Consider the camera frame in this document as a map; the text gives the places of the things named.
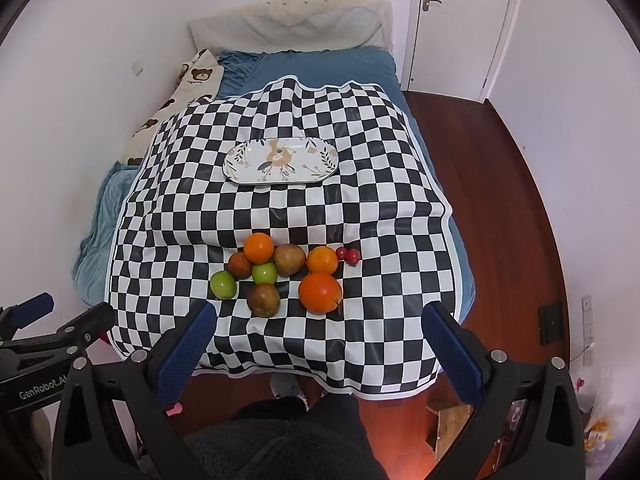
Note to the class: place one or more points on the large orange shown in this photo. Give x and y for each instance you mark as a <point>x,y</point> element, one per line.
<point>320,292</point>

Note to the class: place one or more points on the light wooden board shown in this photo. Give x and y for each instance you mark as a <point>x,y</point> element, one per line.
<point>450,425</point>

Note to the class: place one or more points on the person's dark fleece clothing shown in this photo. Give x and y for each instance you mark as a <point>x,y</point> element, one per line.
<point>280,440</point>

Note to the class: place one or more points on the large red cherry tomato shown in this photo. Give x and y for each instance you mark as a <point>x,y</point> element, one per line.
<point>352,256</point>

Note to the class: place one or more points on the white quilted pillow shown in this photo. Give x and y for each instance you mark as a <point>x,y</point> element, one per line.
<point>290,22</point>

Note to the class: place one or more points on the oval floral ceramic plate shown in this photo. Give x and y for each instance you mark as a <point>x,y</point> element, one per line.
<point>280,160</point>

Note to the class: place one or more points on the dark reddish tangerine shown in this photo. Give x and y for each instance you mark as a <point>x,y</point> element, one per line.
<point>240,265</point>

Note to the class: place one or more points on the brown kiwi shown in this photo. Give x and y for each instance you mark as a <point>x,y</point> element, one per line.
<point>263,300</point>
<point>289,259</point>

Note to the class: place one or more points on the white power strip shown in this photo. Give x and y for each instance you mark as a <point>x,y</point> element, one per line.
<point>588,330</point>

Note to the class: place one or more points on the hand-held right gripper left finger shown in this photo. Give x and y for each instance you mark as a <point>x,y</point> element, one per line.
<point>187,345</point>

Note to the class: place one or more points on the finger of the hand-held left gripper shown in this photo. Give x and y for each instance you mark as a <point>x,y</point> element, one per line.
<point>32,307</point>
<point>92,320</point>

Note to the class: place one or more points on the white wall socket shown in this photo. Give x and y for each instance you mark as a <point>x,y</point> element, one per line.
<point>136,67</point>

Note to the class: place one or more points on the medium orange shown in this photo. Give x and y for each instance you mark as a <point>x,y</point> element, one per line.
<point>321,260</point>
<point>258,248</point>

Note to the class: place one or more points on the blue bed sheet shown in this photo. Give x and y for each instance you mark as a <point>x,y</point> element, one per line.
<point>320,67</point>

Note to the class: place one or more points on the small red cherry tomato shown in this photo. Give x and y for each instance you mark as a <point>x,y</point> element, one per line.
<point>341,253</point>

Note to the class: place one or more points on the white door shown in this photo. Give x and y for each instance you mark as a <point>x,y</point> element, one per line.
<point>460,25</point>

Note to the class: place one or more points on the bear print blanket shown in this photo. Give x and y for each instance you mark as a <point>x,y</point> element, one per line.
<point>195,77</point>

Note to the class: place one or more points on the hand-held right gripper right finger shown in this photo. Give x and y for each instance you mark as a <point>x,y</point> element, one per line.
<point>450,350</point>

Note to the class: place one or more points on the green apple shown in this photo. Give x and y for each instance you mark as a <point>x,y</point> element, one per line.
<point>223,285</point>
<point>264,273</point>

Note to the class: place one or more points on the clear plastic bag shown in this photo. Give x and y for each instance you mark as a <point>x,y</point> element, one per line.
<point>597,420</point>

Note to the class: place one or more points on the black and white checkered cloth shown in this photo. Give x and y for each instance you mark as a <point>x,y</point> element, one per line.
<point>300,210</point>

